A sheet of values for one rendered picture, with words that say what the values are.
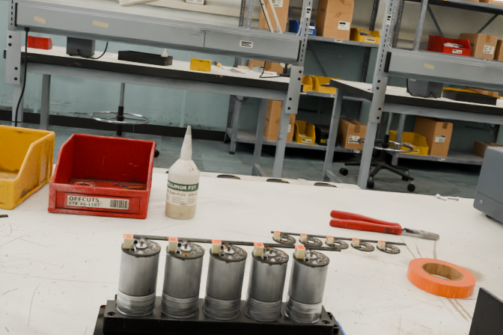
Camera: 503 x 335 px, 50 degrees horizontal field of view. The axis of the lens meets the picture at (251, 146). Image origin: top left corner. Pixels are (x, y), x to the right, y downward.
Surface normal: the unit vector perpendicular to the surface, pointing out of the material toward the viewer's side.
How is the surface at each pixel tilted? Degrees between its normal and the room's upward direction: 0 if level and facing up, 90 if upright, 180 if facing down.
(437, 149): 90
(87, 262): 0
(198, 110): 90
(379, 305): 0
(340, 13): 88
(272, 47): 90
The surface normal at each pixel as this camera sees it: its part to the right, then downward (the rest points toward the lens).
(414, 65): 0.15, 0.22
